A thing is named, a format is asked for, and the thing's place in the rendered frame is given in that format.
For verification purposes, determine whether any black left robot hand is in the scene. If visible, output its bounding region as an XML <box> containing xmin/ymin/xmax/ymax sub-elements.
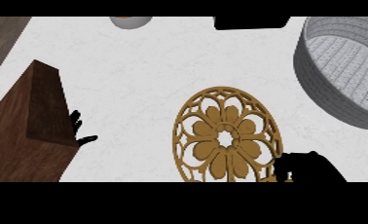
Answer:
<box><xmin>69</xmin><ymin>109</ymin><xmax>98</xmax><ymax>148</ymax></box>

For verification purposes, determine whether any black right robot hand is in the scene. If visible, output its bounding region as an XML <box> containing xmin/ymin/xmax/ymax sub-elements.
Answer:
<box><xmin>271</xmin><ymin>150</ymin><xmax>347</xmax><ymax>183</ymax></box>

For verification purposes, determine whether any gold floral cutout placemat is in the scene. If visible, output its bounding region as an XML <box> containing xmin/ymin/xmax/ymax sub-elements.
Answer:
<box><xmin>171</xmin><ymin>86</ymin><xmax>285</xmax><ymax>183</ymax></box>

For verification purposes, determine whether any grey round wicker basket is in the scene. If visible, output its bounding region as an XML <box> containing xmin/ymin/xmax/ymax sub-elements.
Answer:
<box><xmin>291</xmin><ymin>17</ymin><xmax>368</xmax><ymax>131</ymax></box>

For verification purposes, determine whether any dark brown wooden block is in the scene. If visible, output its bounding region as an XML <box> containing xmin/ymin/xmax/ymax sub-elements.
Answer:
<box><xmin>0</xmin><ymin>59</ymin><xmax>79</xmax><ymax>183</ymax></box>

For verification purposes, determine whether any brown wooden panel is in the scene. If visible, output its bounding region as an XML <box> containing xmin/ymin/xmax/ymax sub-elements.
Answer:
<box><xmin>0</xmin><ymin>17</ymin><xmax>32</xmax><ymax>66</ymax></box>

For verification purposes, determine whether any grey round bowl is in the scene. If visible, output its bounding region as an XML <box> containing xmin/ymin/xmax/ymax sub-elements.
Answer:
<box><xmin>107</xmin><ymin>17</ymin><xmax>153</xmax><ymax>30</ymax></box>

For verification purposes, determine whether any black appliance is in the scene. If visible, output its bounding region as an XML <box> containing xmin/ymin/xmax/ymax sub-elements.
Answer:
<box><xmin>212</xmin><ymin>17</ymin><xmax>291</xmax><ymax>31</ymax></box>

